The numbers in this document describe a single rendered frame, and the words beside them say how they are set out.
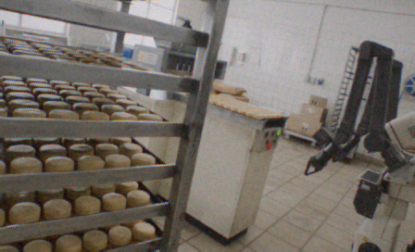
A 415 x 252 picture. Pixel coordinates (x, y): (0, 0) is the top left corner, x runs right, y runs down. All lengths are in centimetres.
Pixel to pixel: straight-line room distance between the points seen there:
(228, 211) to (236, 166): 31
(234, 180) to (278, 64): 457
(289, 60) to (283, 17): 88
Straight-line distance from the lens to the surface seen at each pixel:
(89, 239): 71
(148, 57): 217
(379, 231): 158
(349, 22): 603
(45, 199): 68
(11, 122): 51
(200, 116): 59
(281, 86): 625
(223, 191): 202
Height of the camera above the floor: 121
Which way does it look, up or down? 11 degrees down
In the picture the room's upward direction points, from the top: 12 degrees clockwise
